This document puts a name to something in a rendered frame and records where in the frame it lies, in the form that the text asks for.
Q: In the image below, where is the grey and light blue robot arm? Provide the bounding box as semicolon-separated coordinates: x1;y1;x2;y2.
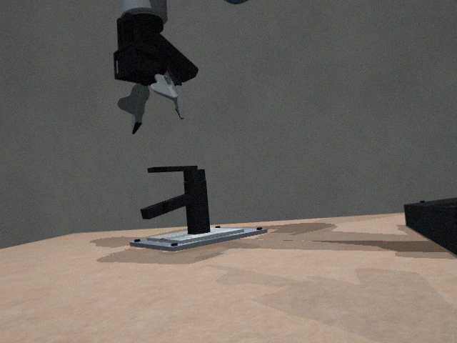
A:
120;0;248;82

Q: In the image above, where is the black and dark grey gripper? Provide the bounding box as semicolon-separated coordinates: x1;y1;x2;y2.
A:
114;12;184;134

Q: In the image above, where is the black faucet with lever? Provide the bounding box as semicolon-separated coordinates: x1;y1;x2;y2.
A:
140;166;244;244

